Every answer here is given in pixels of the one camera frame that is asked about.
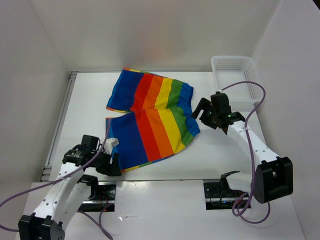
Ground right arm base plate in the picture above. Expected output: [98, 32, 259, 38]
[203, 179, 243, 211]

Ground white plastic basket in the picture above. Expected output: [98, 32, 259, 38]
[211, 55, 263, 109]

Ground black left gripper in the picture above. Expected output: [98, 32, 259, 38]
[90, 148, 122, 177]

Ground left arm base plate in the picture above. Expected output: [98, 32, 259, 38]
[79, 181, 116, 213]

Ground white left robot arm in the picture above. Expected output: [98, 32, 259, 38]
[18, 135, 122, 240]

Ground rainbow striped shorts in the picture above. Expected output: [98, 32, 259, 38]
[106, 68, 200, 172]

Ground aluminium table edge rail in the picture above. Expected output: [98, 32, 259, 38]
[39, 71, 79, 182]

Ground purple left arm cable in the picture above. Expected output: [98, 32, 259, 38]
[0, 118, 114, 240]

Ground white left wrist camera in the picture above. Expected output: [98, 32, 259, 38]
[102, 137, 119, 155]

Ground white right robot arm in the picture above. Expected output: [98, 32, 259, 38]
[191, 91, 294, 204]

